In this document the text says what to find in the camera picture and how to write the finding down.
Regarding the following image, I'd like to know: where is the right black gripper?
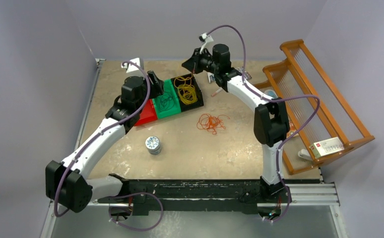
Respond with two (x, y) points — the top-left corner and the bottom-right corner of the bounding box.
(183, 48), (220, 75)

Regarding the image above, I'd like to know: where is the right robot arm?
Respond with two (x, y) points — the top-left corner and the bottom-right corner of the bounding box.
(182, 44), (290, 202)

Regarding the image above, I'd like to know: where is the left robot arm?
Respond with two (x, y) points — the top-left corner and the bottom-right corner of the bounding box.
(45, 70), (164, 213)

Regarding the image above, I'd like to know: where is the green plastic bin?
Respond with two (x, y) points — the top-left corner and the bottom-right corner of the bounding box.
(153, 79), (181, 119)

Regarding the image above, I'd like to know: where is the red plastic bin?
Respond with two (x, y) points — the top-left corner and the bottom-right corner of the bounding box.
(134, 99), (158, 126)

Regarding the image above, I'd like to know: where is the black plastic bin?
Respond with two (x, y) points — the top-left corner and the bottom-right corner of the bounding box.
(170, 73), (204, 112)

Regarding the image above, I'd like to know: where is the loose white marker pen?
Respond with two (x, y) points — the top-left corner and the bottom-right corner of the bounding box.
(211, 87), (223, 97)

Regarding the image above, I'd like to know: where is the marker pen pack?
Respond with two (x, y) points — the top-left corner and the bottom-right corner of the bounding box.
(241, 69), (252, 81)

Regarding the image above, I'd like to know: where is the round blue white tin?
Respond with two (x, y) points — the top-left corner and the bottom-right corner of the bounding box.
(145, 136), (162, 155)

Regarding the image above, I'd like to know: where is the blue white plastic packet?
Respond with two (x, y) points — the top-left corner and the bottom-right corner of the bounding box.
(264, 89), (278, 99)

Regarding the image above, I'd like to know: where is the white plastic object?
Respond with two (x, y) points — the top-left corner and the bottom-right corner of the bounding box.
(298, 149), (313, 161)

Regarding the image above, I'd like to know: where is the wooden rack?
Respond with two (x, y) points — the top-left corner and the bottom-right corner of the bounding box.
(256, 39), (375, 175)

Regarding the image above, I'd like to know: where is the white red cardboard box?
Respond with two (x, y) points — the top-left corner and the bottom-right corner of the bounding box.
(309, 137), (344, 159)

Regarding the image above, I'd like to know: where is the yellow coiled cable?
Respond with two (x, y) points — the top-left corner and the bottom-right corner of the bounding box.
(173, 74), (198, 106)

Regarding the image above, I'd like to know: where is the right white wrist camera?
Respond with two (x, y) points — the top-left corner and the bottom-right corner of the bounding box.
(198, 33), (214, 55)

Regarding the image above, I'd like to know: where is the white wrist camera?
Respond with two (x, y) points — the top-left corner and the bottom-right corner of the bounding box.
(198, 33), (214, 55)
(121, 58), (144, 76)

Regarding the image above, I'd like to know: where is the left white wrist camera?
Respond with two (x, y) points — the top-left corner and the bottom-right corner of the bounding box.
(121, 58), (144, 76)

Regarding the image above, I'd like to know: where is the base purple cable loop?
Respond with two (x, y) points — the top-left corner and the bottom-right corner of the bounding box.
(108, 191), (165, 232)

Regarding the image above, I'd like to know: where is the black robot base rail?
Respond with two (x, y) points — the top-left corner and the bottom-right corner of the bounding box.
(98, 178), (289, 217)

